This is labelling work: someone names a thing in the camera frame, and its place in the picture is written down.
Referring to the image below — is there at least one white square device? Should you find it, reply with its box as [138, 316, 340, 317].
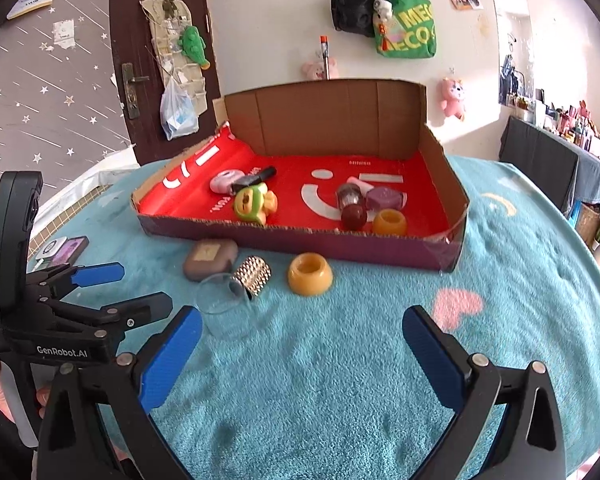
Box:
[35, 240, 67, 261]

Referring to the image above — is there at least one green frog toy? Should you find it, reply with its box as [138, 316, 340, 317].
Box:
[233, 183, 280, 224]

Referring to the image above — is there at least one orange resin cap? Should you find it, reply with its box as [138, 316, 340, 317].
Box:
[372, 209, 409, 237]
[287, 253, 333, 297]

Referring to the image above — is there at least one pink round case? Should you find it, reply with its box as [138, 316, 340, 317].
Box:
[210, 170, 253, 193]

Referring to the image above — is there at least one pink pig plush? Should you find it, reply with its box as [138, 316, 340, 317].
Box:
[440, 76, 468, 122]

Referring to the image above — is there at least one green tote bag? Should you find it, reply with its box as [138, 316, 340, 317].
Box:
[377, 0, 437, 58]

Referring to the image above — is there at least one black backpack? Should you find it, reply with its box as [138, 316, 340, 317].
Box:
[331, 0, 378, 38]

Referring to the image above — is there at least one hanging pocket organizer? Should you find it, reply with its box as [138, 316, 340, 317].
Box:
[140, 0, 208, 116]

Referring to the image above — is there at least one green plush toy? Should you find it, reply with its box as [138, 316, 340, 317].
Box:
[176, 25, 212, 71]

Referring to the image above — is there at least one hanging clear plastic bag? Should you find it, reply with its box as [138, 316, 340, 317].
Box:
[160, 77, 201, 142]

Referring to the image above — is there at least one brown wooden door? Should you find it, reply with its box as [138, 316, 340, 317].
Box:
[109, 0, 226, 166]

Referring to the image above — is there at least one glitter jar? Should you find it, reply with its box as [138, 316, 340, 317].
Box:
[336, 183, 366, 209]

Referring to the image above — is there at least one dark cloth covered desk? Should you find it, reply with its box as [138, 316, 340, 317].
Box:
[498, 115, 600, 221]

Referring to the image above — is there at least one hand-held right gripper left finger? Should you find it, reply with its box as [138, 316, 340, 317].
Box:
[37, 305, 204, 480]

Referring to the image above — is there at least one cardboard box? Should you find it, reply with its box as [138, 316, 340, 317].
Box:
[131, 78, 470, 273]

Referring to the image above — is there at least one teal fleece blanket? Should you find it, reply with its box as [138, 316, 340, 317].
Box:
[27, 154, 600, 480]

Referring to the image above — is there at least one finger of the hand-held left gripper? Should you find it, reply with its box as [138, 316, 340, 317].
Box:
[55, 292, 174, 346]
[27, 261, 126, 301]

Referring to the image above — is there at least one brown earbud case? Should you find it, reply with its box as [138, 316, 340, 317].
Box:
[183, 238, 239, 282]

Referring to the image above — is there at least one black smartphone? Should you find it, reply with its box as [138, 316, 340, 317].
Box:
[47, 236, 90, 267]

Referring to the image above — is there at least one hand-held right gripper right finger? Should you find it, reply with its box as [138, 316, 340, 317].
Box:
[401, 305, 567, 480]

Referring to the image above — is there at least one pink nail polish bottle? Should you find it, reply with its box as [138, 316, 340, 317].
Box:
[347, 176, 406, 212]

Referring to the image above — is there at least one pink plush toy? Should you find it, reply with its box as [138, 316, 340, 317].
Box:
[301, 56, 340, 81]

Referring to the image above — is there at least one gold studded cylinder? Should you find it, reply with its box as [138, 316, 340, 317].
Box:
[231, 255, 272, 302]

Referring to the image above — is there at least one dark red ball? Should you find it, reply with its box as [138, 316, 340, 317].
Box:
[341, 204, 368, 229]

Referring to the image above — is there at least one black nail polish bottle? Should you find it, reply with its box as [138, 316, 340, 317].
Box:
[230, 166, 277, 195]

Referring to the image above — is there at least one row of cosmetics bottles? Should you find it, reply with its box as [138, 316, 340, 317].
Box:
[510, 87, 600, 166]

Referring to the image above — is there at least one metal door handle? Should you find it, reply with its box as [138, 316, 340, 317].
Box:
[121, 62, 151, 120]

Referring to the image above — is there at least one clear glass jar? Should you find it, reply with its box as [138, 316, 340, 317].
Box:
[194, 272, 261, 341]

